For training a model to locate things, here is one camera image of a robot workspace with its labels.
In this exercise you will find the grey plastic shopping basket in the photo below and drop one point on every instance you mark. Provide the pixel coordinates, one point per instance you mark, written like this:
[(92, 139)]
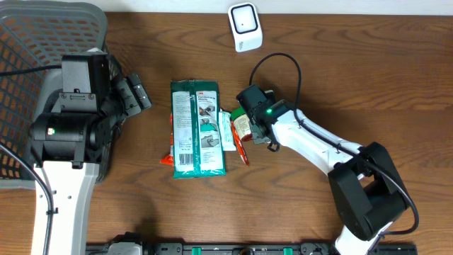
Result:
[(35, 35)]

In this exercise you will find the green lid jar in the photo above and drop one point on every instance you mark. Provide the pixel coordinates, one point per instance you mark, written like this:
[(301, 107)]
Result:
[(241, 123)]

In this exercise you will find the pale green wipes packet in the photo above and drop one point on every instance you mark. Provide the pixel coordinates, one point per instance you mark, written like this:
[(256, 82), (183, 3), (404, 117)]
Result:
[(226, 131)]

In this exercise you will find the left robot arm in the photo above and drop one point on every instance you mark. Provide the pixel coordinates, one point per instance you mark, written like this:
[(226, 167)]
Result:
[(72, 140)]

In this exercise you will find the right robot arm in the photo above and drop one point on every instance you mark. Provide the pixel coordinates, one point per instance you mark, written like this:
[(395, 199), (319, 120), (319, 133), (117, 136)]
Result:
[(367, 190)]

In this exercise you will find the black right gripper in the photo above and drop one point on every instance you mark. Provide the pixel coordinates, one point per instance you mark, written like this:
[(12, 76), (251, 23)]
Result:
[(256, 139)]

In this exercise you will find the red Nescafe stick sachet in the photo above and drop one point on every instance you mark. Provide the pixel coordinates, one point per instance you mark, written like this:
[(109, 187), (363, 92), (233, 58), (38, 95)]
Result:
[(239, 145)]

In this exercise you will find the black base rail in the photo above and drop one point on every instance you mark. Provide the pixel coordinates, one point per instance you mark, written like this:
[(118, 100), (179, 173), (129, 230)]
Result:
[(278, 249)]

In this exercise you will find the green snack packet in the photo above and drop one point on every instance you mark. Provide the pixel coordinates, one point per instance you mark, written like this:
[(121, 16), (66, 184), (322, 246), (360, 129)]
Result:
[(197, 142)]

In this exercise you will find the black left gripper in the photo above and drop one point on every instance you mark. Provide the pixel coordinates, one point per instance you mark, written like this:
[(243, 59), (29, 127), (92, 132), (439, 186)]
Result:
[(139, 98)]

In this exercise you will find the white barcode scanner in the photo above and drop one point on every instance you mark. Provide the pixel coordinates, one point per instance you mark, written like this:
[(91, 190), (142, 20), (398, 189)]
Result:
[(245, 27)]

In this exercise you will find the red snack packet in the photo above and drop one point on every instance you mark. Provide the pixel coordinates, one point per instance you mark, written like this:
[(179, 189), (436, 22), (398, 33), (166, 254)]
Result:
[(169, 159)]

